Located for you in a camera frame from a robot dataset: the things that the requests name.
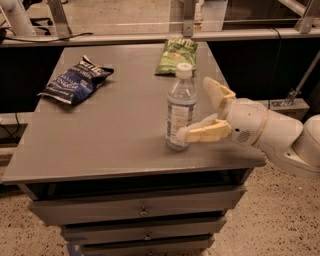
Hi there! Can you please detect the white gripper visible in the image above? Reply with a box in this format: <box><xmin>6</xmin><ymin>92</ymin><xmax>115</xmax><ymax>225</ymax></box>
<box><xmin>176</xmin><ymin>77</ymin><xmax>268</xmax><ymax>146</ymax></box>

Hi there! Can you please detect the blue label plastic water bottle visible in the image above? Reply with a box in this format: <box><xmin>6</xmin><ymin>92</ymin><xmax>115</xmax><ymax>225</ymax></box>
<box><xmin>166</xmin><ymin>63</ymin><xmax>197</xmax><ymax>151</ymax></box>

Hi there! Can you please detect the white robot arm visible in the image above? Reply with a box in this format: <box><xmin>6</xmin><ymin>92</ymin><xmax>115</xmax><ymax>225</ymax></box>
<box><xmin>177</xmin><ymin>77</ymin><xmax>320</xmax><ymax>178</ymax></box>

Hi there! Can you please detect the green chip bag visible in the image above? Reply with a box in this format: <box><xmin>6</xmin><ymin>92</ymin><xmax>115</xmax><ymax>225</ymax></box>
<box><xmin>155</xmin><ymin>38</ymin><xmax>198</xmax><ymax>75</ymax></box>

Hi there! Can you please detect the grey metal railing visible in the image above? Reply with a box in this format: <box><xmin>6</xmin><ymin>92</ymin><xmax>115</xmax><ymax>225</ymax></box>
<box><xmin>0</xmin><ymin>28</ymin><xmax>320</xmax><ymax>48</ymax></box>

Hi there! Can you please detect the middle grey drawer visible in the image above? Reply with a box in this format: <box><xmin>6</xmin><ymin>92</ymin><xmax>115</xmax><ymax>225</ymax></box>
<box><xmin>62</xmin><ymin>215</ymin><xmax>226</xmax><ymax>245</ymax></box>

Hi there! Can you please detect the grey drawer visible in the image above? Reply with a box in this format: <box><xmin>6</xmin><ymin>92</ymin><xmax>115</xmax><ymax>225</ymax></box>
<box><xmin>81</xmin><ymin>235</ymin><xmax>213</xmax><ymax>256</ymax></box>
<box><xmin>62</xmin><ymin>215</ymin><xmax>226</xmax><ymax>245</ymax></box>
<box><xmin>30</xmin><ymin>185</ymin><xmax>246</xmax><ymax>225</ymax></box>

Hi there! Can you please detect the grey drawer cabinet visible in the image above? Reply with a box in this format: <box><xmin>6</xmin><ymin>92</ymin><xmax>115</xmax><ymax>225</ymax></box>
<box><xmin>0</xmin><ymin>42</ymin><xmax>267</xmax><ymax>256</ymax></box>

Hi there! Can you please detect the bottom grey drawer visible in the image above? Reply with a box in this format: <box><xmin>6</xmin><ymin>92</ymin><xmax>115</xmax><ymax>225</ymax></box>
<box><xmin>81</xmin><ymin>235</ymin><xmax>213</xmax><ymax>256</ymax></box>

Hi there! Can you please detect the dark blue chip bag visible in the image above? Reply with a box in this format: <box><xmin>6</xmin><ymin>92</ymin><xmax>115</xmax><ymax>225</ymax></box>
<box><xmin>39</xmin><ymin>55</ymin><xmax>114</xmax><ymax>105</ymax></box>

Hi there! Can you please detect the top grey drawer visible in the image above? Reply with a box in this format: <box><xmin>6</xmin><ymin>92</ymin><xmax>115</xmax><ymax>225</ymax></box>
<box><xmin>30</xmin><ymin>185</ymin><xmax>246</xmax><ymax>225</ymax></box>

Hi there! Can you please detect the white pipe top left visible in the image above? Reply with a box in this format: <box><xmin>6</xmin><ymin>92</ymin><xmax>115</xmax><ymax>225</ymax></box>
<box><xmin>0</xmin><ymin>0</ymin><xmax>36</xmax><ymax>36</ymax></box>

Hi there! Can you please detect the black cable on railing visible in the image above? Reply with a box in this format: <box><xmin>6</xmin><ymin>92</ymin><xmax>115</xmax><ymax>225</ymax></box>
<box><xmin>4</xmin><ymin>31</ymin><xmax>94</xmax><ymax>43</ymax></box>

